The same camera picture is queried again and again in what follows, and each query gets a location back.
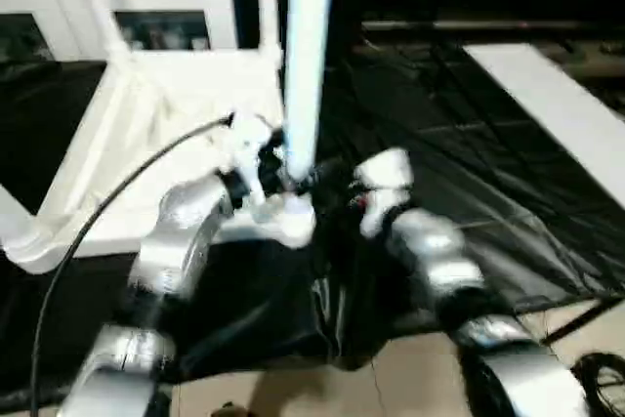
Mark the white plastic table top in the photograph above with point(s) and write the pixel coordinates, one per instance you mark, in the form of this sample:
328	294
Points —
146	124

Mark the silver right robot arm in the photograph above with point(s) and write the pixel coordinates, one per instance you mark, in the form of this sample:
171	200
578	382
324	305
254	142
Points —
430	251

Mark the black plastic mat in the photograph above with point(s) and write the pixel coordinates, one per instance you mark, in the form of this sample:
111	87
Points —
469	192

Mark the white board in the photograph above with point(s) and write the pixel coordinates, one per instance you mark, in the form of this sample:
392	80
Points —
547	95

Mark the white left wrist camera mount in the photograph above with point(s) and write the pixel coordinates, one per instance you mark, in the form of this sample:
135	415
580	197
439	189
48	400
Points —
249	134

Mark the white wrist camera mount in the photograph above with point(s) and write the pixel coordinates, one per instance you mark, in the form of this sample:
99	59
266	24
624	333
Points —
249	134
386	173

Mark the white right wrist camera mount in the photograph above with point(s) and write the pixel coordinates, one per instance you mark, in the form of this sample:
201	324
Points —
386	173

